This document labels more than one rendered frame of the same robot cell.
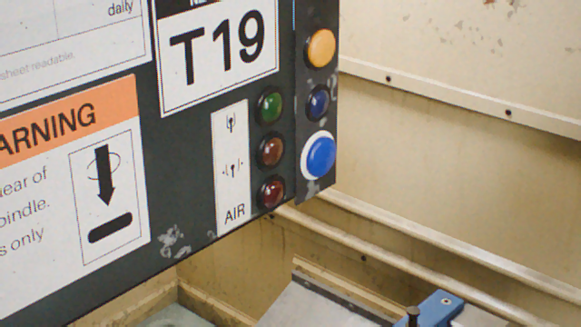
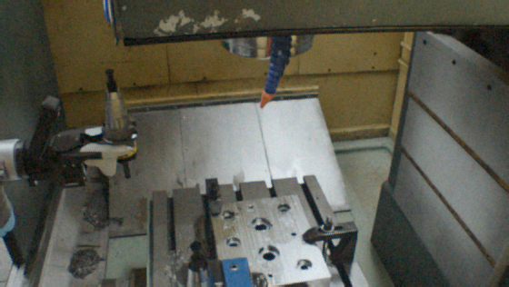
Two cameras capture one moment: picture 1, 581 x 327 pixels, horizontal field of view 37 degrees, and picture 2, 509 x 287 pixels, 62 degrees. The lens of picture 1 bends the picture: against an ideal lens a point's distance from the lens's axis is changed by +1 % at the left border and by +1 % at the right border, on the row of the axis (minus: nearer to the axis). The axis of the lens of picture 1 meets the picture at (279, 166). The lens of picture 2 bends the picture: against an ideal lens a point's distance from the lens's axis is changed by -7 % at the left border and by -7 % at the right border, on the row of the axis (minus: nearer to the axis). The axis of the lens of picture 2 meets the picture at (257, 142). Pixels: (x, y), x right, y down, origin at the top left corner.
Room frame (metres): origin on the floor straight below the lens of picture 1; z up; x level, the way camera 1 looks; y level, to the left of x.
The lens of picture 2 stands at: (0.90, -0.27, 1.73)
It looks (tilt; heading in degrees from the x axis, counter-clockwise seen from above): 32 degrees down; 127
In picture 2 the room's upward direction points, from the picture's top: straight up
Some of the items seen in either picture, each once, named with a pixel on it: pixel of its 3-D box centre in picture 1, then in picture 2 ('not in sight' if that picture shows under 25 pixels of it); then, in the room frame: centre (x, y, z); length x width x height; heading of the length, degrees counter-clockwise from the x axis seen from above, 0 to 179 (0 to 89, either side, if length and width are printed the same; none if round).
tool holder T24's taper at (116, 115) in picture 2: not in sight; (115, 107); (0.29, 0.13, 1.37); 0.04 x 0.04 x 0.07
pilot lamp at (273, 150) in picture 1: (271, 151); not in sight; (0.51, 0.01, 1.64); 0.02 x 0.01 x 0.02; 138
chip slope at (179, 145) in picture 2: not in sight; (226, 170); (-0.03, 0.77, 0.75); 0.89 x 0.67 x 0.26; 48
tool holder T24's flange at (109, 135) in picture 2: not in sight; (119, 130); (0.29, 0.13, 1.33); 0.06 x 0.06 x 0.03
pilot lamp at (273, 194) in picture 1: (272, 193); not in sight; (0.51, 0.01, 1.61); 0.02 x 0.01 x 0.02; 138
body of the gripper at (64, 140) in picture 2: not in sight; (54, 159); (0.20, 0.03, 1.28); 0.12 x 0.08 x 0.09; 48
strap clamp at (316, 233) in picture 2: not in sight; (328, 240); (0.56, 0.46, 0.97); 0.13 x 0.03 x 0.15; 48
